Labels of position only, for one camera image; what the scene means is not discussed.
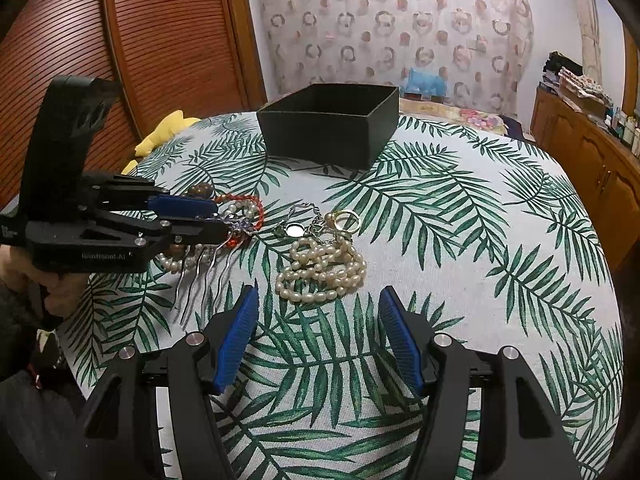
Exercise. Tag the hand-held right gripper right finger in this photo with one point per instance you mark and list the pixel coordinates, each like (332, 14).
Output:
(400, 340)

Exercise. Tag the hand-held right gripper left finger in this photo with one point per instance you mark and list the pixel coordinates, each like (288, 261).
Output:
(240, 335)

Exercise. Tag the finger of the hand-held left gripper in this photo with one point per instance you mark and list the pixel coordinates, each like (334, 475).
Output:
(180, 205)
(200, 232)

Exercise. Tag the silver hair comb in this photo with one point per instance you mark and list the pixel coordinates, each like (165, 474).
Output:
(239, 223)

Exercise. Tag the black box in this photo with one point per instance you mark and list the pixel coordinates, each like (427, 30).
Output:
(320, 135)

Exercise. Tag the person's left hand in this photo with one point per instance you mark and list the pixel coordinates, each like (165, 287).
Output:
(62, 295)

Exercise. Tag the yellow plush toy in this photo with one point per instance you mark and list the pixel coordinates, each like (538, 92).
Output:
(160, 135)

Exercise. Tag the leaf print tablecloth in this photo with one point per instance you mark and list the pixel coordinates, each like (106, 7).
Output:
(320, 410)

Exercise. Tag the wooden louvered wardrobe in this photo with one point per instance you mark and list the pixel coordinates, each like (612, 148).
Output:
(165, 35)

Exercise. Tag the person's dark clothing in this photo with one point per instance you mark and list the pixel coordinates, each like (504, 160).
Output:
(25, 410)

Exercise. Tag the floral blanket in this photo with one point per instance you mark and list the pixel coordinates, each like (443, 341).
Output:
(470, 117)

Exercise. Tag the blue plastic bag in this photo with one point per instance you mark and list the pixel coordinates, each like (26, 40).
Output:
(425, 82)

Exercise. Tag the wooden cabinet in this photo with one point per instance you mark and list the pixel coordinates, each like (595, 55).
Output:
(590, 160)

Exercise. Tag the circle patterned curtain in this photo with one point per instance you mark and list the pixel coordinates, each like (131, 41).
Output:
(375, 25)

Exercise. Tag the group of bottles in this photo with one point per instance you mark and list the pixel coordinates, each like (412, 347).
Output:
(625, 127)

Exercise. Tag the folded floral cloth stack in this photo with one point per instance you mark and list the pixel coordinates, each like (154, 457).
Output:
(580, 82)

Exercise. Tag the dark folded clothes stack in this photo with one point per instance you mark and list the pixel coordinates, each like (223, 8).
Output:
(562, 62)

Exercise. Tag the beige side curtain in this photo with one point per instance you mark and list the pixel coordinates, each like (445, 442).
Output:
(587, 20)

